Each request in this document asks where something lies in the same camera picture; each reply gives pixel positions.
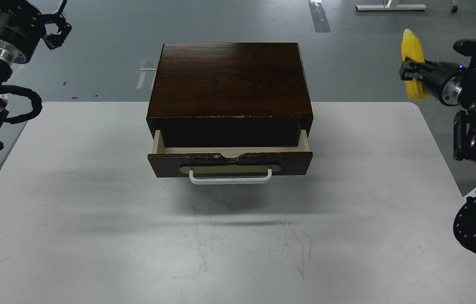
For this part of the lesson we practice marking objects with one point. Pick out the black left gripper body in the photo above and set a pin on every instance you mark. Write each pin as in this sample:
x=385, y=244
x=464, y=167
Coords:
x=22, y=24

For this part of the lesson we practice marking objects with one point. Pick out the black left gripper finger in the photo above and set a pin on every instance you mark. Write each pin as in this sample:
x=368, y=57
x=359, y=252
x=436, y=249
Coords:
x=56, y=40
x=60, y=7

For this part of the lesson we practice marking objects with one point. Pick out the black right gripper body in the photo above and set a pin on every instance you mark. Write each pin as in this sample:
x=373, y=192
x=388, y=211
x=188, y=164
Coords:
x=443, y=81

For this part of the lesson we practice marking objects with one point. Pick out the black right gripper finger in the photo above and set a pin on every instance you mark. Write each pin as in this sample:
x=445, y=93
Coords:
x=411, y=69

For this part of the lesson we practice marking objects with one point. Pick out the yellow corn cob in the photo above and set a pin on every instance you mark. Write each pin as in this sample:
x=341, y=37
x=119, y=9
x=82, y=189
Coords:
x=411, y=47

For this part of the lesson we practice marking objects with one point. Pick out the wooden drawer with white handle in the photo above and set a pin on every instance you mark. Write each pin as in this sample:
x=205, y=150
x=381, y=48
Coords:
x=230, y=165

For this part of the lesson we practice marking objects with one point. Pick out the dark wooden drawer cabinet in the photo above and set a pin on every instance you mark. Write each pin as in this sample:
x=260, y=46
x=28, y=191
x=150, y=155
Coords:
x=230, y=95

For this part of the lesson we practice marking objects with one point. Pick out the white desk foot bar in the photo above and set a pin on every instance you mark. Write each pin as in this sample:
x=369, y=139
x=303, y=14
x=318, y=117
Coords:
x=391, y=5

